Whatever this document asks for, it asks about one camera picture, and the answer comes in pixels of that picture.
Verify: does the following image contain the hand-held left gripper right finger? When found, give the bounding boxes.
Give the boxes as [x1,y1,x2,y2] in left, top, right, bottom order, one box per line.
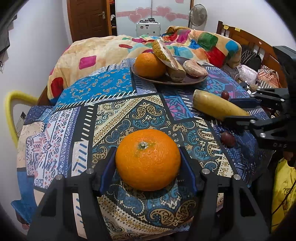
[178,146,271,241]

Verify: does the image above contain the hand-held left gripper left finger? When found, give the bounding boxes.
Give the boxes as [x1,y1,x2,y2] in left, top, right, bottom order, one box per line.
[26,146,117,241]

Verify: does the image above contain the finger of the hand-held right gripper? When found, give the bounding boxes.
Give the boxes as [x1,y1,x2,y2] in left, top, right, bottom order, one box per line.
[223,113,290,133]
[229,88,290,112]

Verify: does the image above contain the yellow banana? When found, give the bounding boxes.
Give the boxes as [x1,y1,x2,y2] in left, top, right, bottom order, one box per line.
[193,90,250,120]

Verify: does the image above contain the large orange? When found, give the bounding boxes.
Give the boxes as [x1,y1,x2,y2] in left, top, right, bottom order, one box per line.
[115,129,181,192]

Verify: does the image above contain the small round bread roll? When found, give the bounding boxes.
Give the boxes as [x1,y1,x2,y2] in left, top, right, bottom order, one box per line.
[183,60,209,77]

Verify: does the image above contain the brown oval plate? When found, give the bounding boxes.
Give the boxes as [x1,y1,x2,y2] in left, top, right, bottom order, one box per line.
[131,55,208,86]

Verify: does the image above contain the striped cloth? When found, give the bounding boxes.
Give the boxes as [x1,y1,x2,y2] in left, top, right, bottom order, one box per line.
[258,66,279,87]

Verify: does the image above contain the pink quilted bag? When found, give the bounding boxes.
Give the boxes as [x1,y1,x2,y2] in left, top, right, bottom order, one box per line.
[238,65,259,81]

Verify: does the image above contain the black backpack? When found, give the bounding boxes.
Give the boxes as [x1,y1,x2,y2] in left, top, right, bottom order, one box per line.
[240,50,262,69]

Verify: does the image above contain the patterned blue tablecloth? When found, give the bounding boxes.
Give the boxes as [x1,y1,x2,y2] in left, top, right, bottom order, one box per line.
[10,58,271,240]

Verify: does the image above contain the wooden bed headboard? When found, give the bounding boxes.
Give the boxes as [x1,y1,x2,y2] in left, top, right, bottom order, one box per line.
[216,21,288,88]

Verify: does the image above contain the yellow plastic bag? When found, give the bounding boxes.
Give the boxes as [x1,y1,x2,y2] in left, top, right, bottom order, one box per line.
[272,159,296,232]

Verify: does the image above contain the standing fan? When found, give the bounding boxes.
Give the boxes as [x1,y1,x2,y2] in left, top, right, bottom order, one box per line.
[188,4,208,30]

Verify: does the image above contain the yellow foam tube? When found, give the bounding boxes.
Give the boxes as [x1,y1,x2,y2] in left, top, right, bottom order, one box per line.
[4,91,38,142]

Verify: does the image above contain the small white cabinet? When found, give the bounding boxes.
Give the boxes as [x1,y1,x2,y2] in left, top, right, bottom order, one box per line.
[136,19,162,37]

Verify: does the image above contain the colourful patchwork blanket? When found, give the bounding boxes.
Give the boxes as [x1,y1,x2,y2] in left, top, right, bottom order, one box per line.
[47,25,242,105]

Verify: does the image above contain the wooden wardrobe with sliding doors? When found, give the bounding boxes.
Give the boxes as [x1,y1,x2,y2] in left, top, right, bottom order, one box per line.
[107,0,195,36]

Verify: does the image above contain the brown wooden door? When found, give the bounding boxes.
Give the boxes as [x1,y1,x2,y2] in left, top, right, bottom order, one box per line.
[67,0,110,43]

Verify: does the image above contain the dark hanging clothes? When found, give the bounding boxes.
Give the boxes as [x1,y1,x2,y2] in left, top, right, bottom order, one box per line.
[0,14,18,67]

